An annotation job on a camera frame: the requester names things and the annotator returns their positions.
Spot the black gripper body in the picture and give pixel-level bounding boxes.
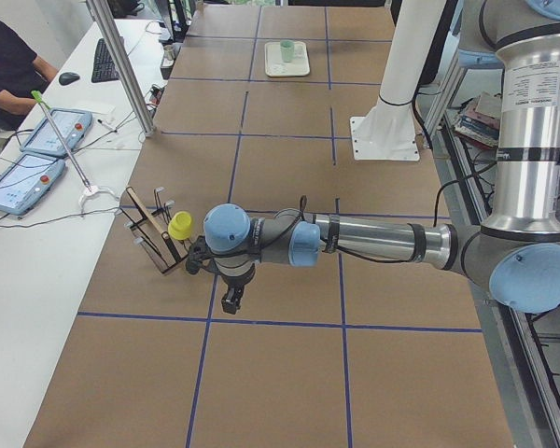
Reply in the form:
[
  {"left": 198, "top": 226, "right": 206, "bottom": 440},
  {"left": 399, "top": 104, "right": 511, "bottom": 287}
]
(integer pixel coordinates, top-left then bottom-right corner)
[{"left": 221, "top": 268, "right": 256, "bottom": 299}]

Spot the metal cylinder can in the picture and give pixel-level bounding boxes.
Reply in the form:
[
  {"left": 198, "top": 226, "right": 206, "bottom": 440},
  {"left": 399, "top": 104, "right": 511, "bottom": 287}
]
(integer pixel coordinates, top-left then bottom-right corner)
[{"left": 161, "top": 45, "right": 175, "bottom": 68}]

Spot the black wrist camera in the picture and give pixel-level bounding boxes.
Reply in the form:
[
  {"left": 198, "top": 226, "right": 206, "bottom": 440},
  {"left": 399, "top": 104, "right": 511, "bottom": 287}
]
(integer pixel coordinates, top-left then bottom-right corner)
[{"left": 185, "top": 235, "right": 218, "bottom": 275}]

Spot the aluminium frame post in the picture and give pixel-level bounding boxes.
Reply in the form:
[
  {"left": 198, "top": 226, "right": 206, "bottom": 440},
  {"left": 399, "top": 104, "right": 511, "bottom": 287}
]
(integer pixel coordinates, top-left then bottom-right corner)
[{"left": 87, "top": 0, "right": 155, "bottom": 137}]

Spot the yellow plastic cup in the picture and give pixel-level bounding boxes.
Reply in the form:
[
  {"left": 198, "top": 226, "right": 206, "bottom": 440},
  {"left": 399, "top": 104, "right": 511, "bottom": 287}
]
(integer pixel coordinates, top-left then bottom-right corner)
[{"left": 168, "top": 211, "right": 193, "bottom": 241}]

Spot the black keyboard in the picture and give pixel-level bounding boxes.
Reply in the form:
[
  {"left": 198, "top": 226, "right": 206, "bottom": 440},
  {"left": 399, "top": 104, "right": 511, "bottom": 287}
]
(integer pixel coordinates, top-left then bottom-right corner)
[{"left": 91, "top": 38, "right": 119, "bottom": 83}]

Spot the black computer mouse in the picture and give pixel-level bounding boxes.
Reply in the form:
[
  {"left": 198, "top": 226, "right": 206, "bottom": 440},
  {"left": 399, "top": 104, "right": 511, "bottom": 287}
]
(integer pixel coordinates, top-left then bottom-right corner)
[{"left": 58, "top": 72, "right": 80, "bottom": 86}]

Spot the pale green plastic cup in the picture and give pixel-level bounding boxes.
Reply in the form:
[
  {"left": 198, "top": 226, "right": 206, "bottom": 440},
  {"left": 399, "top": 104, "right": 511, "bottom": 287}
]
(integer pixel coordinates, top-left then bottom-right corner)
[{"left": 279, "top": 39, "right": 295, "bottom": 63}]

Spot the teach pendant tablet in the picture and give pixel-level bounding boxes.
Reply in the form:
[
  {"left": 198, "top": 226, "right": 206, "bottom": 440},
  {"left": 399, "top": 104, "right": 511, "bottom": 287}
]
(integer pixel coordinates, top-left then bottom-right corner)
[
  {"left": 0, "top": 152, "right": 65, "bottom": 216},
  {"left": 19, "top": 107, "right": 94, "bottom": 159}
]

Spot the black wire cup rack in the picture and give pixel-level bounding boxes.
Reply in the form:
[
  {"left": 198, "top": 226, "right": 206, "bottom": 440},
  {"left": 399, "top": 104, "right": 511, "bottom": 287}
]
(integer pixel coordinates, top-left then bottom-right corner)
[{"left": 125, "top": 186, "right": 193, "bottom": 274}]

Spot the metal reacher grabber stick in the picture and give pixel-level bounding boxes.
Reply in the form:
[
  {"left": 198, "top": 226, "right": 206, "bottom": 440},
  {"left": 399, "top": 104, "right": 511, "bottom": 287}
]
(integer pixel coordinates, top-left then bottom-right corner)
[{"left": 31, "top": 91, "right": 119, "bottom": 214}]

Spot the person in black shirt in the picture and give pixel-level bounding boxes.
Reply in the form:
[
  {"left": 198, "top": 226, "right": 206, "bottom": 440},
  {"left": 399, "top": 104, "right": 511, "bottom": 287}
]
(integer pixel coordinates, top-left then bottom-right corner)
[{"left": 0, "top": 21, "right": 58, "bottom": 131}]

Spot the cream bear print tray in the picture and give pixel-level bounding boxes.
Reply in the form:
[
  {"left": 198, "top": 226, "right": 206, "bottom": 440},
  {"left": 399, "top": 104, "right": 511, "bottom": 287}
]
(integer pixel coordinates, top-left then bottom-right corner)
[{"left": 264, "top": 41, "right": 310, "bottom": 77}]

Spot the stack of books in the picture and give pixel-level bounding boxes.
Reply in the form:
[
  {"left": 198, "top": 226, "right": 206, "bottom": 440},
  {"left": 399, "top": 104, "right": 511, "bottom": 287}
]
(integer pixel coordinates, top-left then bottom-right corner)
[{"left": 454, "top": 92, "right": 502, "bottom": 147}]

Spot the lower teach pendant tablet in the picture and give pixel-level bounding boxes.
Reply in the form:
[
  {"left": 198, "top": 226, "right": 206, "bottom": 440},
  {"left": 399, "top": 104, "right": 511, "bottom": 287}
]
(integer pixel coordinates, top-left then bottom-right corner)
[{"left": 0, "top": 152, "right": 65, "bottom": 216}]

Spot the upper teach pendant tablet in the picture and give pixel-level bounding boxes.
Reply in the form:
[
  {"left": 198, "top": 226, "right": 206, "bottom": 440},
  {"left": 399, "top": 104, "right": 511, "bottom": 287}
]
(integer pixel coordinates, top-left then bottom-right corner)
[{"left": 19, "top": 107, "right": 94, "bottom": 159}]

